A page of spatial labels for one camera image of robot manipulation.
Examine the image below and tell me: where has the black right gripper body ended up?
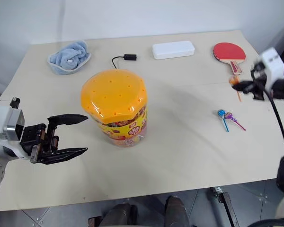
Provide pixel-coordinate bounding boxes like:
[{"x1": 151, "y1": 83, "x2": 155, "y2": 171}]
[{"x1": 250, "y1": 61, "x2": 268, "y2": 101}]

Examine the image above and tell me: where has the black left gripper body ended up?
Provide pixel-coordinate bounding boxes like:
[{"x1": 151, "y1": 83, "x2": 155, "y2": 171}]
[{"x1": 19, "y1": 122, "x2": 61, "y2": 164}]

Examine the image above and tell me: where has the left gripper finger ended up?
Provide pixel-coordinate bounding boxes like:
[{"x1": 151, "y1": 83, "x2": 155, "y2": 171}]
[
  {"x1": 47, "y1": 113, "x2": 89, "y2": 133},
  {"x1": 38, "y1": 147, "x2": 89, "y2": 165}
]

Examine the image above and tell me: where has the orange lollipop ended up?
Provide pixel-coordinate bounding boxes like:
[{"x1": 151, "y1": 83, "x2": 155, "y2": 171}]
[{"x1": 228, "y1": 75, "x2": 243, "y2": 103}]

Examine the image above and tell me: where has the orange perforated jar lid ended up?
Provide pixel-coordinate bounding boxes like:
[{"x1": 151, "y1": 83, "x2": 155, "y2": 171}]
[{"x1": 81, "y1": 69, "x2": 148, "y2": 124}]

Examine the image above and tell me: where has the clear plastic lollipop jar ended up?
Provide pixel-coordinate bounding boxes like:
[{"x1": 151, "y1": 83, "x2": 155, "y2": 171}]
[{"x1": 94, "y1": 104, "x2": 149, "y2": 148}]

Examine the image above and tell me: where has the purple lollipop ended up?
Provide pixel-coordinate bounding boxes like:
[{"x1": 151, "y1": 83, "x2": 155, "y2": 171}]
[{"x1": 224, "y1": 112, "x2": 247, "y2": 131}]

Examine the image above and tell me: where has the blue lollipop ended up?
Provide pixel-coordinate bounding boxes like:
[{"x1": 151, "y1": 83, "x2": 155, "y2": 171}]
[{"x1": 217, "y1": 109, "x2": 231, "y2": 133}]

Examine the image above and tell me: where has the red table tennis paddle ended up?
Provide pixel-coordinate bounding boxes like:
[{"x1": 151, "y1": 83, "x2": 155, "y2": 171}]
[{"x1": 213, "y1": 42, "x2": 248, "y2": 76}]

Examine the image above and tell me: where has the light blue towel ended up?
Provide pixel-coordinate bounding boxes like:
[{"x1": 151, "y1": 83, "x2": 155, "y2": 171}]
[{"x1": 47, "y1": 40, "x2": 92, "y2": 76}]

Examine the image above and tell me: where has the small brown block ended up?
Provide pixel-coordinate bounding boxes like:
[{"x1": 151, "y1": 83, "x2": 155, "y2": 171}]
[{"x1": 88, "y1": 216, "x2": 103, "y2": 227}]

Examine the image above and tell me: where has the white rectangular box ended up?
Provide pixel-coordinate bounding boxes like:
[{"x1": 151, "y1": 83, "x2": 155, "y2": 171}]
[{"x1": 152, "y1": 40, "x2": 196, "y2": 60}]

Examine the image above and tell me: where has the dark rounded shape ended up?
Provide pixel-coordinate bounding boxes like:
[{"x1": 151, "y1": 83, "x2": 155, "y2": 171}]
[
  {"x1": 98, "y1": 203, "x2": 138, "y2": 227},
  {"x1": 164, "y1": 195, "x2": 189, "y2": 227}
]

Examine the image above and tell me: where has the metal table leg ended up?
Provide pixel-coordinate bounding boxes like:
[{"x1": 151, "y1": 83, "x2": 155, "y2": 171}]
[{"x1": 212, "y1": 186, "x2": 240, "y2": 227}]

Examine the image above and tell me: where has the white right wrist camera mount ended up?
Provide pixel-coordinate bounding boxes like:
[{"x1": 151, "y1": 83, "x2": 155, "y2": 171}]
[{"x1": 258, "y1": 47, "x2": 284, "y2": 84}]

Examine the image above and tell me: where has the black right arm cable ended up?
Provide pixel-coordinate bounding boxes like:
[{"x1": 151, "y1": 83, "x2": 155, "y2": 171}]
[{"x1": 262, "y1": 85, "x2": 284, "y2": 158}]

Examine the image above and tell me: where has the black adapter with cable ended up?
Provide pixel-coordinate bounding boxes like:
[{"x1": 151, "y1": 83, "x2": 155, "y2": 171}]
[{"x1": 111, "y1": 53, "x2": 138, "y2": 70}]

